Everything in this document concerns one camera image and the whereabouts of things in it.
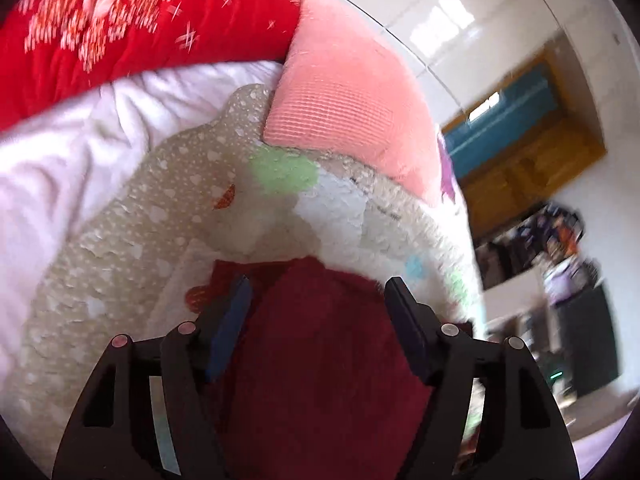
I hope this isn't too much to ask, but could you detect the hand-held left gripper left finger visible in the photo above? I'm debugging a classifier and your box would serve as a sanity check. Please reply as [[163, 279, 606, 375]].
[[51, 275, 253, 480]]

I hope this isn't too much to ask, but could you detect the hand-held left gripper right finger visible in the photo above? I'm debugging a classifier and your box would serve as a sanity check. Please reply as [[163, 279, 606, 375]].
[[384, 276, 581, 480]]

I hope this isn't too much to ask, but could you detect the maroon fleece garment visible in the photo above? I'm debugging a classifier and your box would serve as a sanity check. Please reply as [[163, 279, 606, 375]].
[[202, 256, 441, 480]]

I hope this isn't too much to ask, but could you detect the heart print patchwork quilt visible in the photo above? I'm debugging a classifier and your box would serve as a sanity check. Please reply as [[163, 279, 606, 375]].
[[0, 84, 486, 480]]

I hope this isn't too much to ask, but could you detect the cluttered shelf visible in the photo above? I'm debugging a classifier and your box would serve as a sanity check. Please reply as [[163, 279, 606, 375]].
[[472, 202, 601, 291]]

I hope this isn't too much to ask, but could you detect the black cabinet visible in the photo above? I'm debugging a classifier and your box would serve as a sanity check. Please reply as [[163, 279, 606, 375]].
[[555, 285, 621, 396]]

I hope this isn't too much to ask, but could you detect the wooden door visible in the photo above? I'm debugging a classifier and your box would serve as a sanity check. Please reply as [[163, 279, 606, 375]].
[[440, 42, 608, 241]]

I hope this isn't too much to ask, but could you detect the white fleece blanket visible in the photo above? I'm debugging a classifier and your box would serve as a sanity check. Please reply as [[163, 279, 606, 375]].
[[0, 60, 283, 376]]

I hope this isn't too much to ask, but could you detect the pink pillow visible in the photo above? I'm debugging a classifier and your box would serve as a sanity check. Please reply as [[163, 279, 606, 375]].
[[262, 0, 446, 208]]

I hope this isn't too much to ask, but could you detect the red floral quilt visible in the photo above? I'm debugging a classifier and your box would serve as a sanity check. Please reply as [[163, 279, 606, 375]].
[[0, 0, 303, 133]]

